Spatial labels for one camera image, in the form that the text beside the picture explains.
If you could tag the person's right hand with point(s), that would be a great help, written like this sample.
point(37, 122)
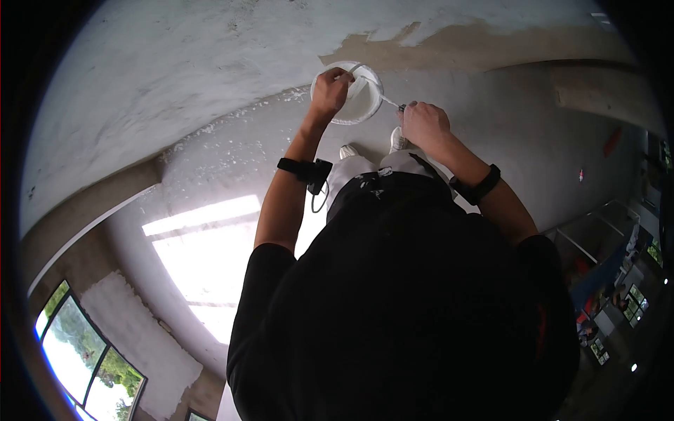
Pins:
point(426, 126)

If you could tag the person's left hand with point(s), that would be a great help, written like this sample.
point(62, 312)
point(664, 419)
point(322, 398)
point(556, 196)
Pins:
point(329, 94)

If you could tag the person's left fingers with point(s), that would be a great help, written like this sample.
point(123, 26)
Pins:
point(343, 77)

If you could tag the person's right fingers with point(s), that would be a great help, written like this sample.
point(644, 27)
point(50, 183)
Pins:
point(409, 109)

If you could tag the white-coated hand tool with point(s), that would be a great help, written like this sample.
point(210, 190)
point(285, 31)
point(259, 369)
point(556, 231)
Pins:
point(371, 87)

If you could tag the white paint bucket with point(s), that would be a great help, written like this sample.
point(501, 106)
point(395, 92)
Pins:
point(366, 105)

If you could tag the person's legs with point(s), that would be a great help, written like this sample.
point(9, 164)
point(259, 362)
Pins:
point(358, 171)

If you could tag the black wrist band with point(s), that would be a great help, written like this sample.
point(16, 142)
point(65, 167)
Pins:
point(479, 187)
point(308, 171)

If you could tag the red flat object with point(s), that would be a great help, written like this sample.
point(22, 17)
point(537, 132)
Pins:
point(612, 142)

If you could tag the person's body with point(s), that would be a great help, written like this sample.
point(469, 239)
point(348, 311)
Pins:
point(400, 315)

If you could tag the white table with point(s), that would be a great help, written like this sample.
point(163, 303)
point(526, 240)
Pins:
point(595, 231)

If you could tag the large dark-framed window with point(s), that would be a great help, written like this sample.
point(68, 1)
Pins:
point(79, 352)

